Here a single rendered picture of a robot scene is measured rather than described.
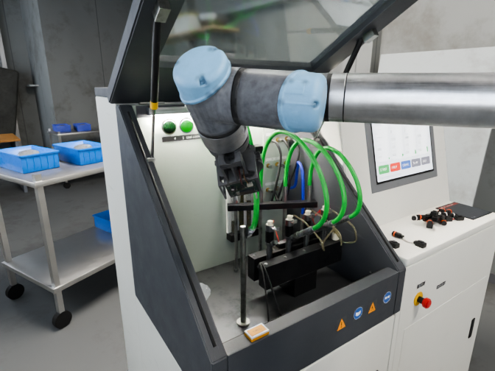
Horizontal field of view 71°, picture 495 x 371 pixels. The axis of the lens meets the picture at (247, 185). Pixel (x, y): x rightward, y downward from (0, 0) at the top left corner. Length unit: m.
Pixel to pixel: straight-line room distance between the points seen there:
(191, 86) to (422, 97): 0.31
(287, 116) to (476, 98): 0.26
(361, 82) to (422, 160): 1.17
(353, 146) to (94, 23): 6.09
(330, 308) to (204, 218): 0.56
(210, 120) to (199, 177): 0.76
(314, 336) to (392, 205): 0.71
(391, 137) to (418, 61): 1.71
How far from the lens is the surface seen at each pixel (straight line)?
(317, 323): 0.98
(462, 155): 2.94
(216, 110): 0.46
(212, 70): 0.44
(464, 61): 3.04
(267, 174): 1.38
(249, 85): 0.44
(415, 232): 1.44
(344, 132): 1.30
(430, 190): 1.75
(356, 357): 1.22
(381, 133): 1.46
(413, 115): 0.55
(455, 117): 0.56
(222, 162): 0.54
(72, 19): 6.90
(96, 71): 6.90
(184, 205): 1.23
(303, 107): 0.42
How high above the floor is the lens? 1.51
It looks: 16 degrees down
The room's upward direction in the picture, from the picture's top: straight up
